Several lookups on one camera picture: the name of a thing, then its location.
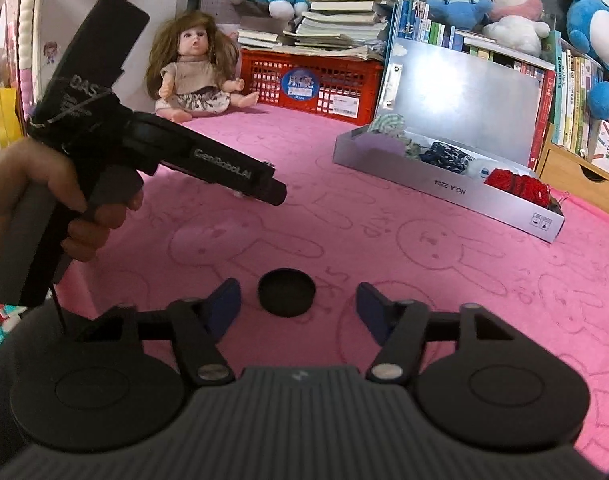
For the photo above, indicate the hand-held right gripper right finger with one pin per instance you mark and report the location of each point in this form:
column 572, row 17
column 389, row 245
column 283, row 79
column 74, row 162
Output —
column 372, row 310

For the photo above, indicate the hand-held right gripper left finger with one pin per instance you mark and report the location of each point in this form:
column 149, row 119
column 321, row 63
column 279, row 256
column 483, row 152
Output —
column 224, row 305

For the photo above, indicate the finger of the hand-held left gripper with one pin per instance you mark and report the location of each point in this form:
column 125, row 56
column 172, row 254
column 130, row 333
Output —
column 279, row 194

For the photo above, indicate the black round lid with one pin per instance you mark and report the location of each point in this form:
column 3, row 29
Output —
column 287, row 292

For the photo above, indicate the green checked cloth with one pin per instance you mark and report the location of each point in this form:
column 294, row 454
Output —
column 392, row 132

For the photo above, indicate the navy floral pouch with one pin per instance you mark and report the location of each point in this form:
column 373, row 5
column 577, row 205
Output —
column 447, row 159

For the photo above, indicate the red crochet piece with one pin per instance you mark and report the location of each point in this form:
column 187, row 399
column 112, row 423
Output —
column 516, row 185

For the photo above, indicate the grey file box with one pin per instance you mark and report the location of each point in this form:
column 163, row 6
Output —
column 459, row 95

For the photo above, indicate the person's left hand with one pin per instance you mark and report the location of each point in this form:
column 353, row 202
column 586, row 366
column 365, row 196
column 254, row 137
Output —
column 14, row 175

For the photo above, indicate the pink bunny print blanket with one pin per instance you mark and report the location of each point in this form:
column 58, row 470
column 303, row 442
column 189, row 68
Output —
column 434, row 310

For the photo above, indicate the brown haired doll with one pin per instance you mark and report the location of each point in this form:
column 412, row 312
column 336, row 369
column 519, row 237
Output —
column 194, row 70

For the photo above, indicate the red plastic crate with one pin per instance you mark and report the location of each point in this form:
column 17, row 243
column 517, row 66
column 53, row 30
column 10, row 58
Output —
column 324, row 85

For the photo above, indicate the stack of books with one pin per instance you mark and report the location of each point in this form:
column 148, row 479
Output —
column 334, row 25

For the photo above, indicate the black binder clip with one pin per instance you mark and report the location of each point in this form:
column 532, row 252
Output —
column 558, row 201

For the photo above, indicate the wooden drawer box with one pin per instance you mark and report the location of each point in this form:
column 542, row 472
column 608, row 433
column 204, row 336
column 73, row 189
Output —
column 574, row 175

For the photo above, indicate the blue big-eared plush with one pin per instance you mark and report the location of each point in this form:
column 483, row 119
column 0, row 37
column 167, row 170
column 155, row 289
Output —
column 459, row 7

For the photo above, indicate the row of upright books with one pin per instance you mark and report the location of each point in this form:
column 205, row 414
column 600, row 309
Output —
column 569, row 100

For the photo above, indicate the pink white bunny plush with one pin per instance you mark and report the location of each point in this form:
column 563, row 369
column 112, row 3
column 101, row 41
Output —
column 514, row 5

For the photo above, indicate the large blue white plush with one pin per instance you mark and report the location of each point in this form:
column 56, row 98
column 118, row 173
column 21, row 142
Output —
column 599, row 35

